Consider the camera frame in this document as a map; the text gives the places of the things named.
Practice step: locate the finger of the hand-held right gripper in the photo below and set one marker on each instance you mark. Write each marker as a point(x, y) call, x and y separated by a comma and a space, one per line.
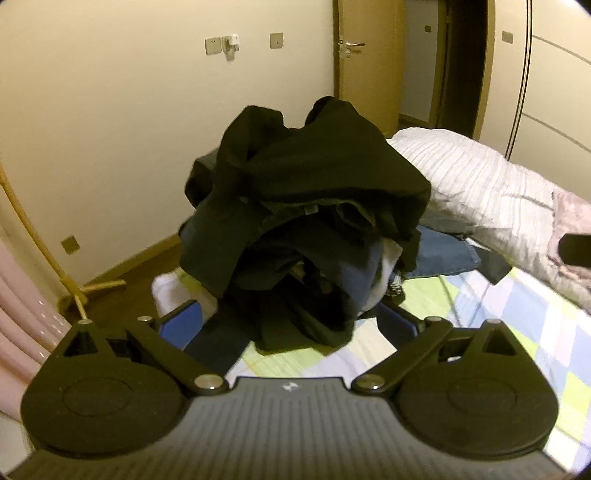
point(575, 250)

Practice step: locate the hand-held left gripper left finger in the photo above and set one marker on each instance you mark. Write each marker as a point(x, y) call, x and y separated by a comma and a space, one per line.
point(181, 323)

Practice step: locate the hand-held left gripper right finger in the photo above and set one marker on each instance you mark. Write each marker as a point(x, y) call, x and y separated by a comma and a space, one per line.
point(398, 325)

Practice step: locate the dark navy garment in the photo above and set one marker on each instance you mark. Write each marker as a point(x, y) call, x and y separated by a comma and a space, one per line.
point(277, 277)

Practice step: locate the black garment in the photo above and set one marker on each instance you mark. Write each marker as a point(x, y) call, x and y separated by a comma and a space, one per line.
point(318, 166)

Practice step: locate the pink blanket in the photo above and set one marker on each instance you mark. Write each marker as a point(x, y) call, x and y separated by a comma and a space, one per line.
point(575, 217)

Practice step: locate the white garment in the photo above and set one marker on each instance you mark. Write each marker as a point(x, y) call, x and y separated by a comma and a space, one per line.
point(387, 272)

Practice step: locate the black cloth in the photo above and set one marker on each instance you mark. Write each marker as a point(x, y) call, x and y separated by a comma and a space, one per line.
point(496, 268)

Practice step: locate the blue jeans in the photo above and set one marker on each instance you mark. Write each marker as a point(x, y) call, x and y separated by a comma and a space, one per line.
point(443, 254)

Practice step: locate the checkered bed sheet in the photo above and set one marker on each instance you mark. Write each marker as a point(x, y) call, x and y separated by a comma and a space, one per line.
point(508, 332)

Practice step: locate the striped grey quilt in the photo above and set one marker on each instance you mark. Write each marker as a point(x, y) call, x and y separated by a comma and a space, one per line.
point(485, 184)

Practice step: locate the wooden coat stand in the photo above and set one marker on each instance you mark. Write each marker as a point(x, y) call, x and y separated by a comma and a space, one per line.
point(46, 258)

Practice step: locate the pink curtain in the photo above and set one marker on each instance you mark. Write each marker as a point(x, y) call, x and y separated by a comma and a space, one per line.
point(23, 304)

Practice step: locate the cream wardrobe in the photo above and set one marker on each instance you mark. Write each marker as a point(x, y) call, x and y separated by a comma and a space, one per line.
point(549, 78)

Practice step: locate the wooden door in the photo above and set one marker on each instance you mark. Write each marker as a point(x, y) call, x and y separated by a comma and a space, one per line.
point(369, 83)

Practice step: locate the wall socket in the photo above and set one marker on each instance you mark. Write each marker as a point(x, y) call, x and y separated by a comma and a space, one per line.
point(69, 244)

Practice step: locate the white wall device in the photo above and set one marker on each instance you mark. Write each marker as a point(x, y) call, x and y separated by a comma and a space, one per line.
point(231, 44)

